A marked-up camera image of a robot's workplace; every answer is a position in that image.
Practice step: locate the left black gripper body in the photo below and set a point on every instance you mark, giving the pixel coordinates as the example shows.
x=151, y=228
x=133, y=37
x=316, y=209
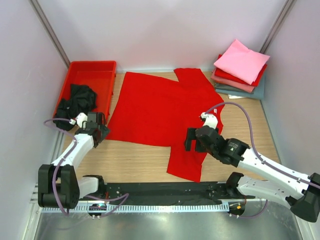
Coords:
x=94, y=120

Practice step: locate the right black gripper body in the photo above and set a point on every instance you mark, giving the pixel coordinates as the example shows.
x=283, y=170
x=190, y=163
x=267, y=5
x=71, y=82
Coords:
x=193, y=139

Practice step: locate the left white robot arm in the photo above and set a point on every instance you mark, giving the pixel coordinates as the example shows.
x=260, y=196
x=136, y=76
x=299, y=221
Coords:
x=58, y=185

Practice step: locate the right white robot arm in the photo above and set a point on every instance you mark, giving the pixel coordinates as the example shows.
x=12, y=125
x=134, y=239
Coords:
x=296, y=191

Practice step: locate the black t shirt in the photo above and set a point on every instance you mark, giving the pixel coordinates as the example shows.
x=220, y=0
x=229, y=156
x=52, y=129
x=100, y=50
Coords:
x=82, y=100

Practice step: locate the folded white t shirt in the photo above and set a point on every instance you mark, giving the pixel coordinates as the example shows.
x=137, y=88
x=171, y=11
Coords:
x=235, y=97

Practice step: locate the red plastic bin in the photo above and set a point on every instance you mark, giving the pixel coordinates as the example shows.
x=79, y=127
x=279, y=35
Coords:
x=98, y=75

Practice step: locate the folded salmon t shirt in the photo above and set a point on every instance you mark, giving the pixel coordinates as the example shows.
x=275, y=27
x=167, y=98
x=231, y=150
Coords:
x=239, y=86

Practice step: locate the folded grey t shirt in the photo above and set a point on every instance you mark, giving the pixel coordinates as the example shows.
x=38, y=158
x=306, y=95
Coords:
x=257, y=93

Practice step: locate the folded pink t shirt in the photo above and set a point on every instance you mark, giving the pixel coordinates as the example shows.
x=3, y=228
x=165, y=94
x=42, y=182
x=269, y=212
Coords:
x=242, y=62

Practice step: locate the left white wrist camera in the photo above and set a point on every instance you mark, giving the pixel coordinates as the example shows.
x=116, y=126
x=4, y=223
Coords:
x=80, y=120

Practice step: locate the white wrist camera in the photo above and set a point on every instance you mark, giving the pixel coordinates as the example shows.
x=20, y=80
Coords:
x=209, y=120
x=80, y=120

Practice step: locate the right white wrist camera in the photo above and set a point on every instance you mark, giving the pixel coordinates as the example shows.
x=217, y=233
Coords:
x=209, y=120

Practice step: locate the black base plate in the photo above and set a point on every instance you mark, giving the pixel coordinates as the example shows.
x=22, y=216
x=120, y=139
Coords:
x=169, y=193

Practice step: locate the white slotted cable duct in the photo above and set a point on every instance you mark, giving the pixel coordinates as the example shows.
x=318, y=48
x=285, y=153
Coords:
x=87, y=207

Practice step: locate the left aluminium frame post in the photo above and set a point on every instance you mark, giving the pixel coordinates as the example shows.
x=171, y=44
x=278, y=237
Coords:
x=50, y=31

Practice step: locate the aluminium frame post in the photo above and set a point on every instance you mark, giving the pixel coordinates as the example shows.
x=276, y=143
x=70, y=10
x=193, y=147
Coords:
x=277, y=25
x=50, y=31

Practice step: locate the right aluminium frame post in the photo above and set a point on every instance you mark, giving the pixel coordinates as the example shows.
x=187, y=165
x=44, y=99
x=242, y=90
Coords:
x=277, y=25

